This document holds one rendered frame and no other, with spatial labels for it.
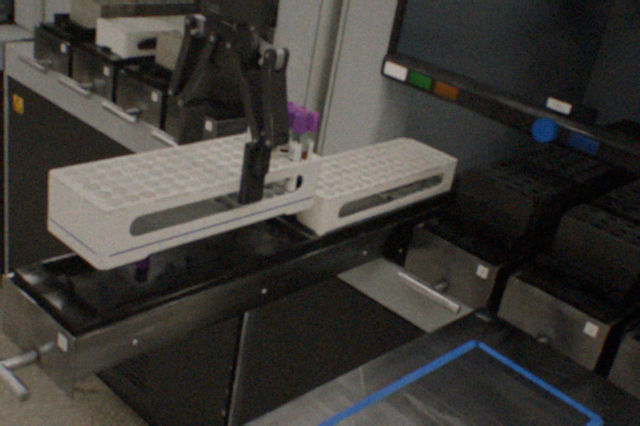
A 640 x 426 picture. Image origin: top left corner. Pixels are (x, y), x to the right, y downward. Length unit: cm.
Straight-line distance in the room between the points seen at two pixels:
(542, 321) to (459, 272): 13
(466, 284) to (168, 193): 44
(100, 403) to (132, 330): 115
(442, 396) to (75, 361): 34
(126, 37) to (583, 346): 102
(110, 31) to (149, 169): 81
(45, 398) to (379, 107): 112
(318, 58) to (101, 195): 59
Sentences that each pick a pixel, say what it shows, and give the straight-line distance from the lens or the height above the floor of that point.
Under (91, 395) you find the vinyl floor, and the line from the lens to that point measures 197.
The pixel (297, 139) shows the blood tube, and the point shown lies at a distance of 89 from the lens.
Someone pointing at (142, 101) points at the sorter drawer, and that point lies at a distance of 149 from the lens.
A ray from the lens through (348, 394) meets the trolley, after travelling 71.
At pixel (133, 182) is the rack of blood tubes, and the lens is 80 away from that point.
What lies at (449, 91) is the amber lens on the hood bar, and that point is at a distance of 109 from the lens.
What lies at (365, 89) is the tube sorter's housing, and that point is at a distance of 121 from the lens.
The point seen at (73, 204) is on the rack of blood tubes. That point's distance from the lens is 78.
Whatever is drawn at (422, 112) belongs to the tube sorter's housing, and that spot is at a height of 89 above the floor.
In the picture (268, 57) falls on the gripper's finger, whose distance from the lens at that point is 78.
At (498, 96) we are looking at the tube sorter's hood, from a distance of 106.
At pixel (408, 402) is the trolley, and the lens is 72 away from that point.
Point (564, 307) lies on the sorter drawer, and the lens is 99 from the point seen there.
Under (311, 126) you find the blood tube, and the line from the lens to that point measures 90.
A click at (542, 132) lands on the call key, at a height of 98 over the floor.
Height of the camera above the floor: 125
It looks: 25 degrees down
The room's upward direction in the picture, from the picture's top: 11 degrees clockwise
